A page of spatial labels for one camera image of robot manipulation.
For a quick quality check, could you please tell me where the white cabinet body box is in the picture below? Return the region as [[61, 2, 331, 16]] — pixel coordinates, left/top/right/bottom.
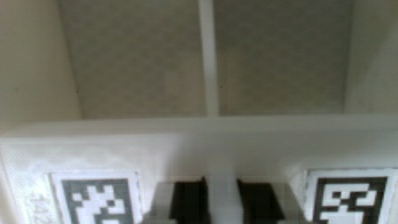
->
[[0, 0, 398, 134]]

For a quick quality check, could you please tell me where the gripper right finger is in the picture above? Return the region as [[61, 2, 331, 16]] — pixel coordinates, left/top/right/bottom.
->
[[239, 181, 283, 224]]

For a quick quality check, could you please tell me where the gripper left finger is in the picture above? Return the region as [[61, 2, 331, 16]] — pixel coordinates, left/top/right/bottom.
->
[[170, 178, 210, 224]]

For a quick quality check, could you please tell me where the white cabinet door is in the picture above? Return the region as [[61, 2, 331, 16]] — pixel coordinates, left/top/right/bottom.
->
[[0, 115, 398, 224]]

